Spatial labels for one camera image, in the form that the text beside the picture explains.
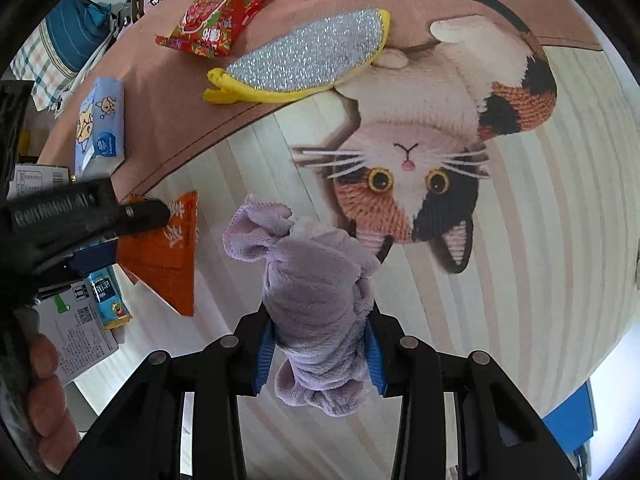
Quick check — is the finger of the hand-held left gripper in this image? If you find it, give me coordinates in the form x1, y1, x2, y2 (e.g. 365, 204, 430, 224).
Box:
35, 240, 121, 288
112, 199, 172, 235

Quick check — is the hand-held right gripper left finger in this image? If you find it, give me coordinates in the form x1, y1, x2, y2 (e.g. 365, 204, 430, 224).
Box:
65, 305, 275, 480

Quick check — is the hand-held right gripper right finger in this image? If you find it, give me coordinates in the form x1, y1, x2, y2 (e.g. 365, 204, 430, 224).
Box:
366, 310, 577, 480

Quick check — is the orange snack packet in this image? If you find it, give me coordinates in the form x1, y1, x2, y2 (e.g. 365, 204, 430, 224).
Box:
116, 191, 200, 317

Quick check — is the purple fluffy cloth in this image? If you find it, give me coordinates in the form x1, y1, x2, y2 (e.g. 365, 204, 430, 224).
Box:
222, 195, 383, 418

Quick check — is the person's left hand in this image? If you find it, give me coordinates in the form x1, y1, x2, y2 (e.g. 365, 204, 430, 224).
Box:
26, 332, 82, 476

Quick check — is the small blue drink carton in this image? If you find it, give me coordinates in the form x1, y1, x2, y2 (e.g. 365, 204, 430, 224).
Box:
85, 266, 133, 331

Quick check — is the white labelled box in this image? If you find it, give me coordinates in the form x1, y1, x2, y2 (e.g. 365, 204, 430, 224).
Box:
7, 164, 70, 202

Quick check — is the white printed box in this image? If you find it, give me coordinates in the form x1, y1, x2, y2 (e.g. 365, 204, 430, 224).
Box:
36, 287, 120, 387

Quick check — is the blue tissue pack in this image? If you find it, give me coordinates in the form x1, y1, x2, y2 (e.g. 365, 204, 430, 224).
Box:
74, 76, 126, 178

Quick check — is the plaid cloth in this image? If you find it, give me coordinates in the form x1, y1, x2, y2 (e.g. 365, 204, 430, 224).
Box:
10, 30, 81, 111

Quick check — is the blue cloth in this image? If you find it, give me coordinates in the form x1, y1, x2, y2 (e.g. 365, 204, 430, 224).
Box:
44, 0, 113, 73

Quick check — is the blue plastic bin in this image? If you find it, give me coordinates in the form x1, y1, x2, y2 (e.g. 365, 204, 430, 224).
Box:
542, 381, 598, 457

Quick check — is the red floral snack packet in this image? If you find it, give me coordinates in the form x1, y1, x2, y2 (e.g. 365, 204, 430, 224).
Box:
155, 0, 281, 58

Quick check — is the cat printed mat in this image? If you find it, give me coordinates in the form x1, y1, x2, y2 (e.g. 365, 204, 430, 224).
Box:
37, 0, 640, 480

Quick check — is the silver glitter yellow-trimmed mitt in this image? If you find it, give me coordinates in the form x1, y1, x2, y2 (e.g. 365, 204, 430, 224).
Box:
203, 7, 392, 106

